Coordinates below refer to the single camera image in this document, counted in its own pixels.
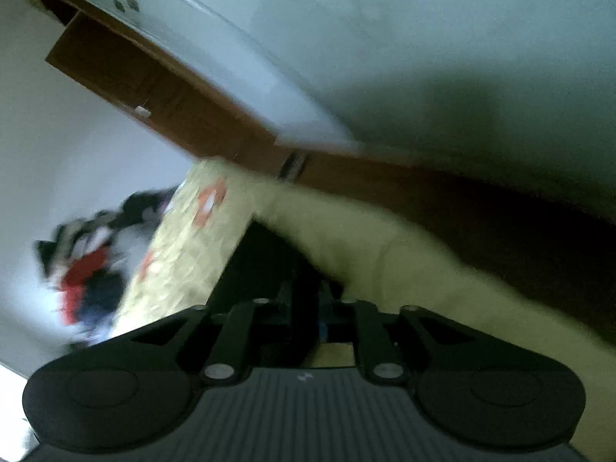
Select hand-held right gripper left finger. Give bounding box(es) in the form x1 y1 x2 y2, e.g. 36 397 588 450
103 279 295 387

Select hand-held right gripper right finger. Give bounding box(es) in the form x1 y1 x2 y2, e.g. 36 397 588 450
318 293 492 382

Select black pants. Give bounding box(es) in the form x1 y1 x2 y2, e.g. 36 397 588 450
207 219 350 352

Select yellow carrot print bedsheet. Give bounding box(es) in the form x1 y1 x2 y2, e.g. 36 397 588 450
113 155 616 371

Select pile of clothes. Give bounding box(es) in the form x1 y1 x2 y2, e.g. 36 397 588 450
33 187 180 347

